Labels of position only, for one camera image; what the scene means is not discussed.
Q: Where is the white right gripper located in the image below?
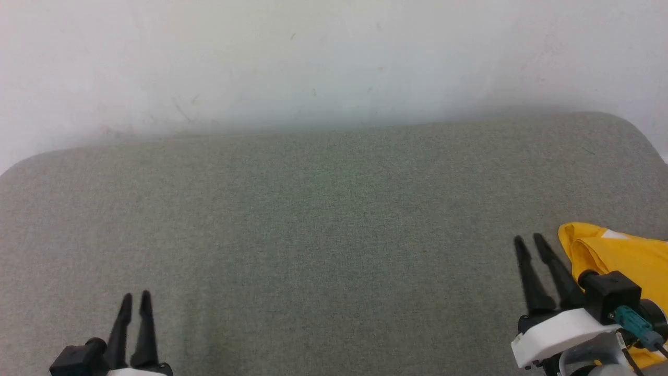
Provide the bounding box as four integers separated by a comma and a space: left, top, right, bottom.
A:
511, 233, 622, 370

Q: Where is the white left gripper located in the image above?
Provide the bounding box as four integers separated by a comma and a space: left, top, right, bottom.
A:
104, 290, 174, 376

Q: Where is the yellow cartoon print t-shirt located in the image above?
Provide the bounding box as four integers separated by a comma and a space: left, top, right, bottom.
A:
557, 222, 668, 369

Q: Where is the light grey fabric sofa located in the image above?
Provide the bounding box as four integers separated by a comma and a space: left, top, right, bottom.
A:
0, 111, 668, 376

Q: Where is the teal plug black cable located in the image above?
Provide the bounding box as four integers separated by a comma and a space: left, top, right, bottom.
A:
613, 307, 668, 361

